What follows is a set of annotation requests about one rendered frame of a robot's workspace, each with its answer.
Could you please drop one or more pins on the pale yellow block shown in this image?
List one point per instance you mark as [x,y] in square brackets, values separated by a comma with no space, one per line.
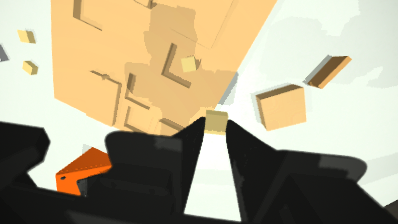
[216,122]
[26,36]
[189,64]
[30,67]

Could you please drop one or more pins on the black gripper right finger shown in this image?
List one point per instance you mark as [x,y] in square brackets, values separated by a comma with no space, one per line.
[259,170]

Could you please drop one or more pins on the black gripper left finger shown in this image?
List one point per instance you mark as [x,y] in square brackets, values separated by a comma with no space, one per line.
[178,153]

